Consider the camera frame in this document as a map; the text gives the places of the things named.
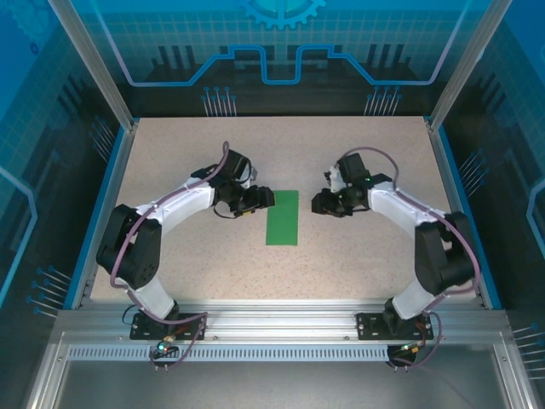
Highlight cable connector with led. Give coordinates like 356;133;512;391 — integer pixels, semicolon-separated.
153;335;179;358
398;340;428;355

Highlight aluminium rail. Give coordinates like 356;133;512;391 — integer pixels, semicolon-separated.
78;121;140;310
427;118;489;310

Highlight aluminium right side rail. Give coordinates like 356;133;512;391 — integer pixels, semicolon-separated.
427;118;489;310

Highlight green paper sheet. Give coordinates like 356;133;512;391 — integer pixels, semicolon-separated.
265;190;301;247

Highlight left cable connector with LED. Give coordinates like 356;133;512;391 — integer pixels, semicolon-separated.
153;335;179;358

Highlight blue base strip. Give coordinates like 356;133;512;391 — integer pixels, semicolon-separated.
437;125;504;310
62;125;129;310

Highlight blue left base strip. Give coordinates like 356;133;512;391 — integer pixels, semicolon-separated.
62;125;129;310

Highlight aluminium right frame post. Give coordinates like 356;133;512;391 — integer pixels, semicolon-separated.
427;0;515;133

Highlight aluminium mounting beam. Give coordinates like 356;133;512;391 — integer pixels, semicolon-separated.
54;297;512;342

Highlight blue right base strip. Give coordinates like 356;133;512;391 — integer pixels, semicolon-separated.
437;125;504;310

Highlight grey metal bottom tray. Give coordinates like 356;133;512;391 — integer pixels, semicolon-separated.
25;331;545;409

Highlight thin black cable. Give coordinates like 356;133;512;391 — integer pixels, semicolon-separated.
122;302;144;330

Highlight slotted grey cable duct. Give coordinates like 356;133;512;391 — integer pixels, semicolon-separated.
66;345;391;363

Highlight aluminium frame post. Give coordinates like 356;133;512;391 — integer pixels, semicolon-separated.
427;0;515;133
47;0;140;131

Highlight aluminium left side rail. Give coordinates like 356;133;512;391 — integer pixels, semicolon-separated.
78;121;140;310

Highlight right cable connector with LED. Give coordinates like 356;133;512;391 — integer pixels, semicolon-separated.
398;340;428;355

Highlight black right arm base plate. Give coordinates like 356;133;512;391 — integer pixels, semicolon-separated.
356;313;435;341

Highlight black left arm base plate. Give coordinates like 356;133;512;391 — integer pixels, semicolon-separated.
129;311;209;341

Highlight aluminium left frame post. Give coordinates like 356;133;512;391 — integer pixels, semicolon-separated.
47;0;140;131

